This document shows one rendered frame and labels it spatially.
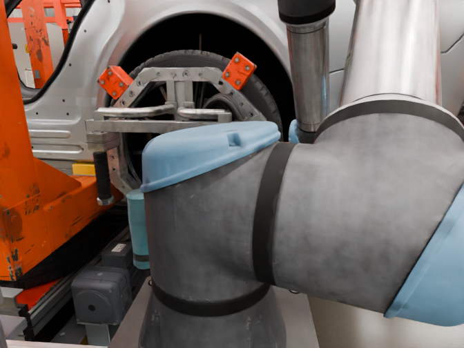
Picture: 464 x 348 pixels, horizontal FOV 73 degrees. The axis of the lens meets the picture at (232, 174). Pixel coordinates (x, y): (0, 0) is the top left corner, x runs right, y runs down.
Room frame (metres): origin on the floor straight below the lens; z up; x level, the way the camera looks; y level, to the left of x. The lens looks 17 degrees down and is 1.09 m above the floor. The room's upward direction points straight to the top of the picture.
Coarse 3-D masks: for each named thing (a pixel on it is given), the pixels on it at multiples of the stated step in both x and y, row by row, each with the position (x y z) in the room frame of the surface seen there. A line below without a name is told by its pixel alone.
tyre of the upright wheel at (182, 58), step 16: (144, 64) 1.11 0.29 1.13; (160, 64) 1.10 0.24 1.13; (176, 64) 1.09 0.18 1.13; (192, 64) 1.09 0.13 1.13; (208, 64) 1.08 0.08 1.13; (224, 64) 1.07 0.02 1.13; (256, 80) 1.09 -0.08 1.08; (256, 96) 1.05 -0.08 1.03; (272, 96) 1.25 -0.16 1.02; (272, 112) 1.05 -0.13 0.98
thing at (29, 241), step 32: (0, 0) 0.92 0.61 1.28; (0, 32) 0.90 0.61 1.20; (0, 64) 0.88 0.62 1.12; (0, 96) 0.86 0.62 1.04; (0, 128) 0.84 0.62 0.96; (0, 160) 0.82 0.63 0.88; (32, 160) 0.93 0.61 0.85; (0, 192) 0.80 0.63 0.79; (32, 192) 0.90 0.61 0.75; (0, 224) 0.78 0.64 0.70; (32, 224) 0.87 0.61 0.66; (0, 256) 0.78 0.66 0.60; (32, 256) 0.85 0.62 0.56
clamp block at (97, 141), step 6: (90, 132) 0.83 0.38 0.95; (96, 132) 0.83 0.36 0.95; (102, 132) 0.83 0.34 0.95; (108, 132) 0.84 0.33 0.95; (114, 132) 0.87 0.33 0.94; (90, 138) 0.81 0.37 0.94; (96, 138) 0.81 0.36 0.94; (102, 138) 0.81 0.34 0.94; (108, 138) 0.84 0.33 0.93; (114, 138) 0.86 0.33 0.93; (90, 144) 0.82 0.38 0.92; (96, 144) 0.81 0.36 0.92; (102, 144) 0.81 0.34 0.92; (108, 144) 0.83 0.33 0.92; (114, 144) 0.86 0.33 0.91; (120, 144) 0.89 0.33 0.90; (90, 150) 0.82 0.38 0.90; (96, 150) 0.81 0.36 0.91; (102, 150) 0.81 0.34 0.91; (108, 150) 0.83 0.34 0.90
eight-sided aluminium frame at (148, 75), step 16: (144, 80) 1.02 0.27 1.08; (160, 80) 1.02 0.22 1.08; (176, 80) 1.01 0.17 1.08; (208, 80) 0.99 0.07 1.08; (224, 80) 0.99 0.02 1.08; (128, 96) 1.03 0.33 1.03; (240, 96) 0.98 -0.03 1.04; (256, 112) 0.97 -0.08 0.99; (112, 160) 1.04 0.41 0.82; (112, 176) 1.04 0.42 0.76; (128, 176) 1.08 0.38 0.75; (128, 192) 1.04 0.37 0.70
